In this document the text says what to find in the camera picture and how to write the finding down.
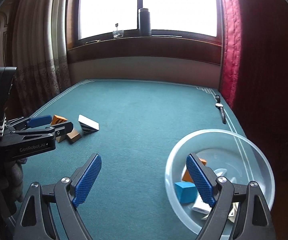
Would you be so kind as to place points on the black bottle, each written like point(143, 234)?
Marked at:
point(144, 21)

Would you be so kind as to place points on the brown wooden block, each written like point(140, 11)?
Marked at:
point(74, 136)

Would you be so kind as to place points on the clear plastic bowl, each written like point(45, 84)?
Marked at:
point(246, 150)

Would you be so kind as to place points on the large orange wedge block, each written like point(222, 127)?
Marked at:
point(187, 176)

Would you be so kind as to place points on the small drinking glass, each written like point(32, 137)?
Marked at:
point(118, 33)

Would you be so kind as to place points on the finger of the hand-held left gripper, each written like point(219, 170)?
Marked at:
point(40, 121)
point(62, 128)

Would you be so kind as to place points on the white black-striped wedge block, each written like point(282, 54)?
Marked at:
point(88, 123)

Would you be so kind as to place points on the black wristwatch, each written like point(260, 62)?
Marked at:
point(219, 105)

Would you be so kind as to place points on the tall wooden triangle block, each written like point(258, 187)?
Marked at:
point(60, 138)

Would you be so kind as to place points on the red quilted curtain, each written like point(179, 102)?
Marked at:
point(231, 55)

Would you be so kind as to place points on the green felt tablecloth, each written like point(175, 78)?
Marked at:
point(139, 117)

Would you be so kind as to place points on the beige patterned curtain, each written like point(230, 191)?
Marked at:
point(38, 55)

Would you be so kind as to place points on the small orange striped wedge block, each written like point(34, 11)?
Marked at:
point(57, 118)

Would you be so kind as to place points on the person's left hand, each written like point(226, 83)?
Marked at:
point(16, 177)

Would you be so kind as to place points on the wooden framed window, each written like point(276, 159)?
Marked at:
point(108, 10)

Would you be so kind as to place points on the white charger adapter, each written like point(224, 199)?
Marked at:
point(200, 206)

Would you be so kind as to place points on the blue wedge block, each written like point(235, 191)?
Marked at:
point(184, 191)

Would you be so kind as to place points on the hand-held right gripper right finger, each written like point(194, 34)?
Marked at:
point(200, 182)

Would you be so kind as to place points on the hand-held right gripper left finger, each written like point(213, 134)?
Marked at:
point(87, 180)

